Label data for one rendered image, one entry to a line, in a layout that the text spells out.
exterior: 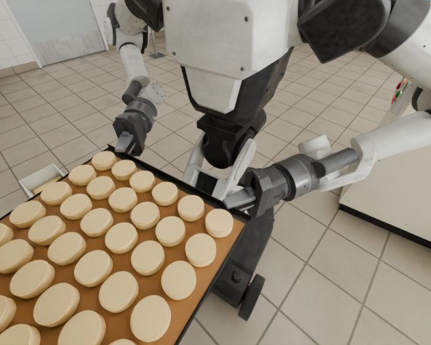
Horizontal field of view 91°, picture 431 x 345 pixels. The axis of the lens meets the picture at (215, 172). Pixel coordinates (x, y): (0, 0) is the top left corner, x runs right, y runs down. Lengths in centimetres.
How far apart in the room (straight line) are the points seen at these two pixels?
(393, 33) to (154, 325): 54
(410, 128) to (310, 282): 98
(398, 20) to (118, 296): 57
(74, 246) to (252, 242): 90
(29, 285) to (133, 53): 68
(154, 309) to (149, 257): 7
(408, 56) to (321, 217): 122
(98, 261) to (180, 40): 43
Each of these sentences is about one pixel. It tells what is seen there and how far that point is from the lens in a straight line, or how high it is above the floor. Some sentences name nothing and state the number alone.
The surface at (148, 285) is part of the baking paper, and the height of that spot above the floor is 86.
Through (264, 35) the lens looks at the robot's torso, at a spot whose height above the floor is 111.
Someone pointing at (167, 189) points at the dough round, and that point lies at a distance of 43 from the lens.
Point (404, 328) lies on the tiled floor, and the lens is 151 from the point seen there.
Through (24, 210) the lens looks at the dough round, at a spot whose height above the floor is 88.
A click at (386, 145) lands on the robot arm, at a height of 94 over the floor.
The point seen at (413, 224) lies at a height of 16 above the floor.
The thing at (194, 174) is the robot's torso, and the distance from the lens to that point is 68.
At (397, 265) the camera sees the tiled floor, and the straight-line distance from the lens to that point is 164.
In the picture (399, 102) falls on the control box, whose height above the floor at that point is 75.
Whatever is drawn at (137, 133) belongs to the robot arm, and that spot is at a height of 88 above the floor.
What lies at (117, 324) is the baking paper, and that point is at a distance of 38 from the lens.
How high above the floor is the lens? 121
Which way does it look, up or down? 46 degrees down
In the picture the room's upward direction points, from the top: straight up
